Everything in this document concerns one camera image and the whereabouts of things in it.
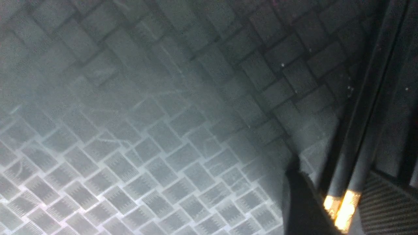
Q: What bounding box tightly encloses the black chopstick gold band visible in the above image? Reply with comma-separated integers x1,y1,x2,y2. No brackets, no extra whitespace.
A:
326,3,417,235
318,0,417,209

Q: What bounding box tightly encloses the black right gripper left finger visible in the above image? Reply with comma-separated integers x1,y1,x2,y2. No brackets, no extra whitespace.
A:
282,153,341,235

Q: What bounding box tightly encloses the black plastic tray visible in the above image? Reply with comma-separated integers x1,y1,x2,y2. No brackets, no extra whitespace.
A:
1,0,381,235

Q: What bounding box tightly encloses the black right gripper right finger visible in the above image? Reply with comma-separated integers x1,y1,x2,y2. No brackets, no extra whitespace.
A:
358,171,418,235

